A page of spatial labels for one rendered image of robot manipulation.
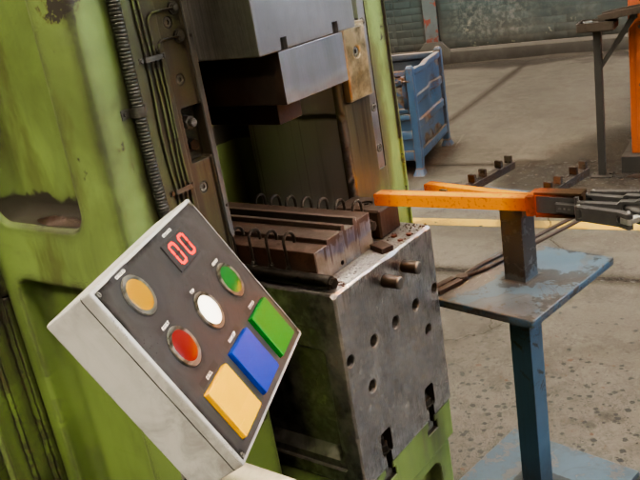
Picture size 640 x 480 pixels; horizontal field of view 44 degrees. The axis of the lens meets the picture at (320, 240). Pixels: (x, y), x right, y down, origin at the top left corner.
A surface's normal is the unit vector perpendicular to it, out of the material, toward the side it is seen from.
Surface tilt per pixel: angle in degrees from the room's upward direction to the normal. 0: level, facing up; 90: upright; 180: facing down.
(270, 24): 90
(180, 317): 60
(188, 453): 90
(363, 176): 90
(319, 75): 90
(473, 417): 0
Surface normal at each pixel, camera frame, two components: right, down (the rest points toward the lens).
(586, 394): -0.16, -0.93
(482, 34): -0.47, 0.39
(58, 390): 0.72, 0.13
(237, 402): 0.76, -0.53
